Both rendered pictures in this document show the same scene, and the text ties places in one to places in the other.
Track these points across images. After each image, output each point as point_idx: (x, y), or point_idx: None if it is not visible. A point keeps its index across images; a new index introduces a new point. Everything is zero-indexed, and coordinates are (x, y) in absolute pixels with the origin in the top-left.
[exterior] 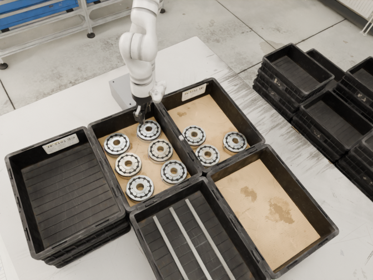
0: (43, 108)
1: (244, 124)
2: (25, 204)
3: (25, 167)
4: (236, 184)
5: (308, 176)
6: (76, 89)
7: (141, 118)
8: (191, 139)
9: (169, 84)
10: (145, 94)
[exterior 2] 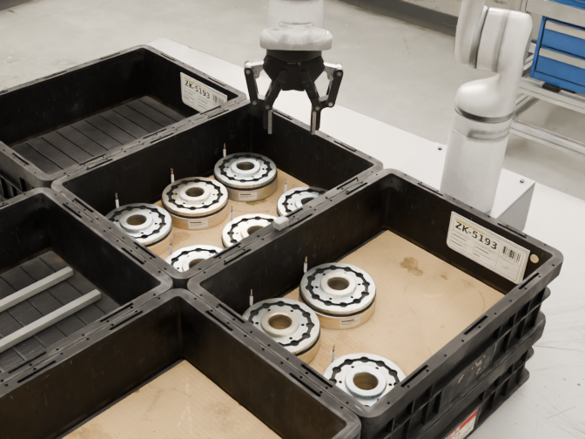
0: (327, 117)
1: None
2: (62, 93)
3: (152, 97)
4: (211, 428)
5: None
6: (407, 139)
7: (252, 91)
8: (317, 282)
9: (555, 278)
10: (272, 24)
